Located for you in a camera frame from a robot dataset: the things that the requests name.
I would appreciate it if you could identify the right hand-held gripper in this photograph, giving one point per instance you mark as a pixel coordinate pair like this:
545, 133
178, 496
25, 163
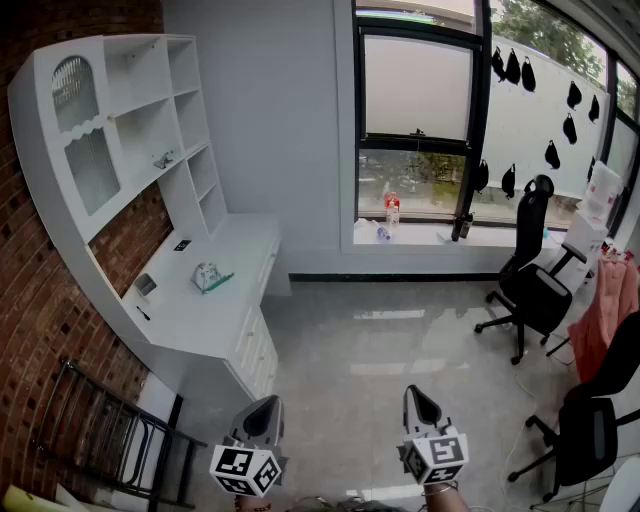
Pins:
440, 455

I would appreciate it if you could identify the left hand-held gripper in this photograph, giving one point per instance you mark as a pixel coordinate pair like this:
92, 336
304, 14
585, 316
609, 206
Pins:
235, 465

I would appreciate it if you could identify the clear bag with green zip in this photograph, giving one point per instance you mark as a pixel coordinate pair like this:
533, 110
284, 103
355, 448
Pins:
205, 275

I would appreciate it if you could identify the person's left forearm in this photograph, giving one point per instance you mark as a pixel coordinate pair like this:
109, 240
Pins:
247, 504

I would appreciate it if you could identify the person's right forearm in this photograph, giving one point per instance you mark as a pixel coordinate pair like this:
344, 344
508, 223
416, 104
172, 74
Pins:
447, 502

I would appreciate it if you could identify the thin wrist bangles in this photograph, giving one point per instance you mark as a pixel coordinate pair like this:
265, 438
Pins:
440, 489

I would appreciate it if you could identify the black metal rack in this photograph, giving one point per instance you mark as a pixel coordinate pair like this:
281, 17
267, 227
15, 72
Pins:
150, 425

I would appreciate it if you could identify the black pen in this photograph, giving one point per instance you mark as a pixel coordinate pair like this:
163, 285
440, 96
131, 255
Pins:
143, 312

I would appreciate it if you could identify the black mesh office chair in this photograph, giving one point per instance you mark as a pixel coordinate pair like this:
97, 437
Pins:
590, 440

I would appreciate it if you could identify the grey pen holder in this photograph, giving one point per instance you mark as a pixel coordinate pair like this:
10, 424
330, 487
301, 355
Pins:
145, 285

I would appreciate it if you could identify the clear blue-label plastic bottle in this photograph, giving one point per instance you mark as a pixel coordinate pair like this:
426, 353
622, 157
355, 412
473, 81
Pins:
382, 233

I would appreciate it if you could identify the black printed square card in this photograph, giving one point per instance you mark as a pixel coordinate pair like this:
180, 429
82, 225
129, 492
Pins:
182, 245

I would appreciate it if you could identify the red-capped plastic bottle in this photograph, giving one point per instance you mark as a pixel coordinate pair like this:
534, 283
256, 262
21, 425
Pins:
391, 207

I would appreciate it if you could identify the black office chair with headrest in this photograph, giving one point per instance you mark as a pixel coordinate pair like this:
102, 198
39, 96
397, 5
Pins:
530, 225

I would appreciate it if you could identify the white desk with shelf unit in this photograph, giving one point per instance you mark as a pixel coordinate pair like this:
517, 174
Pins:
195, 200

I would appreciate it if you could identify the white cardboard box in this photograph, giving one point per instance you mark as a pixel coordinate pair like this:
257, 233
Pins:
587, 237

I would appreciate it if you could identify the pale yellow box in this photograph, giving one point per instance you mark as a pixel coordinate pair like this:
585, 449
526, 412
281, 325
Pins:
15, 497

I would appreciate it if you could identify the white plastic package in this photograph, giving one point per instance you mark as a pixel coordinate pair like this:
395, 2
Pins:
605, 190

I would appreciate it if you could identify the black framed window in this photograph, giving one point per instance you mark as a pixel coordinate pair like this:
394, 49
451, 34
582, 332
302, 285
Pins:
477, 125

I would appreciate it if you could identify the row of black hanging bags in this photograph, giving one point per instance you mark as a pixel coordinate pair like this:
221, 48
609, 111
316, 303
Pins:
512, 67

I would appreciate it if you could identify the silver metal bracket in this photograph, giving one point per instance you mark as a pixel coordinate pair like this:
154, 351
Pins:
162, 161

